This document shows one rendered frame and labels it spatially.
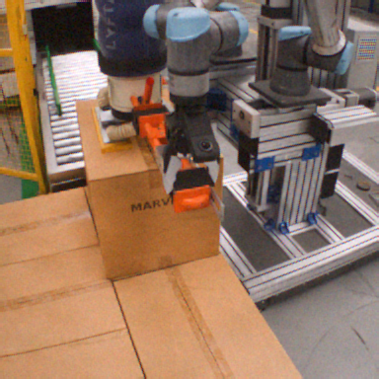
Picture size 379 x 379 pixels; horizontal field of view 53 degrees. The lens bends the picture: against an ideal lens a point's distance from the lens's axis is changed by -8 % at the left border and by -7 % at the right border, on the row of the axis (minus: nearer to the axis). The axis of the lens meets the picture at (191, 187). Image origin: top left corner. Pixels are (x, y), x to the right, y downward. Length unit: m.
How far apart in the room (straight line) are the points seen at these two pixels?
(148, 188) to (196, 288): 0.38
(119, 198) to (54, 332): 0.46
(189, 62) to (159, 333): 0.81
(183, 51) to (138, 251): 0.78
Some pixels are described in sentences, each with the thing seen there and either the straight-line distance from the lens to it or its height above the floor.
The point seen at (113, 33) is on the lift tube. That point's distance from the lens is 1.22.
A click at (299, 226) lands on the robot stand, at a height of 0.23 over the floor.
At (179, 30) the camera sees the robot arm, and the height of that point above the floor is 1.40.
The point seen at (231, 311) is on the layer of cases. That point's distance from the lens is 1.28.
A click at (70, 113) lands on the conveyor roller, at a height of 0.52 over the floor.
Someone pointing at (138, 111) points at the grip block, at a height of 1.09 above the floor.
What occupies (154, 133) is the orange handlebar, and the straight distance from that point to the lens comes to 1.02.
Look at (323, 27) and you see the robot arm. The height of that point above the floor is 1.32.
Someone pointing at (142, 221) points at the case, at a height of 0.76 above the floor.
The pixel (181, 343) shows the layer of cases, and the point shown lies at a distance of 1.20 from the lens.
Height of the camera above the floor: 1.55
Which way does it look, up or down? 35 degrees down
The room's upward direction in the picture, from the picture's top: straight up
